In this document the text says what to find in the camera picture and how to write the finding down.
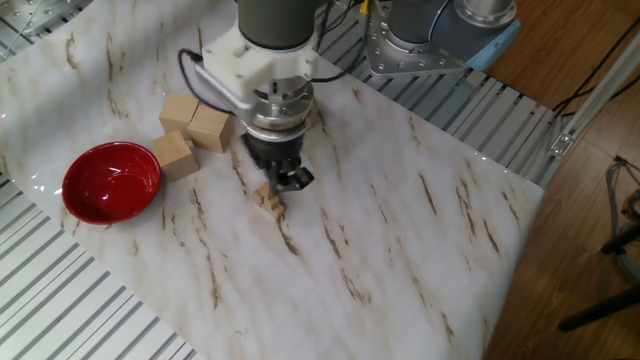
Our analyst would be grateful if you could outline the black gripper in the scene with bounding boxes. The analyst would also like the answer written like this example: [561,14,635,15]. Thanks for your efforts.
[242,130,315,200]

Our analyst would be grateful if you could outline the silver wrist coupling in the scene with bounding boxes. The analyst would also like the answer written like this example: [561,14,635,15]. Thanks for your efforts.
[242,74,316,144]

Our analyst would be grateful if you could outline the large wooden cube block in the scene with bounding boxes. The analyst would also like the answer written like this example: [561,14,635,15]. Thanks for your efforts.
[186,104,235,155]
[158,93,202,141]
[149,129,201,183]

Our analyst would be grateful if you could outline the glossy marble pattern mat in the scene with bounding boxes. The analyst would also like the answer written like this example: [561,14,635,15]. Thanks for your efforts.
[0,0,546,360]

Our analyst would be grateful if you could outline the red glossy bowl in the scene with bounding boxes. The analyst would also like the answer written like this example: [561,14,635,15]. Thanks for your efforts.
[61,141,163,226]

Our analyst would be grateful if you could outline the black stand legs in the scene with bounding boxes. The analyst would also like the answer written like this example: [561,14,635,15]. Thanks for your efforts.
[557,219,640,334]

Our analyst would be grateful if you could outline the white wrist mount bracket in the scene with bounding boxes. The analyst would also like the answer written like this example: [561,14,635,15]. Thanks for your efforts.
[193,22,321,114]

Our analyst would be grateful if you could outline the black gripper cable bundle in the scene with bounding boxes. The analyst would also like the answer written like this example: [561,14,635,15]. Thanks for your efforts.
[177,0,374,116]

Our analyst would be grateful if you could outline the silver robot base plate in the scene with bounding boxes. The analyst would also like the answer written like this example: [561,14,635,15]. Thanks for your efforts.
[364,0,469,79]

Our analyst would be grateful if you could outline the thin black floor cables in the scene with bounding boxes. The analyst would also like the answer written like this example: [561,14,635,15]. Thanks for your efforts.
[551,14,640,119]

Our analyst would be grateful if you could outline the silver perforated mount plate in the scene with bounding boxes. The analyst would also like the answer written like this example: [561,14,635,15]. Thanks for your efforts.
[0,0,96,39]

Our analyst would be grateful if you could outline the aluminium frame post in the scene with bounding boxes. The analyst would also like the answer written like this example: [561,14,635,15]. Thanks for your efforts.
[537,29,640,190]

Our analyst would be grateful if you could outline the grey cable bundle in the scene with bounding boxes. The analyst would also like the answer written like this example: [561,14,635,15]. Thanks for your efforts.
[603,154,640,286]

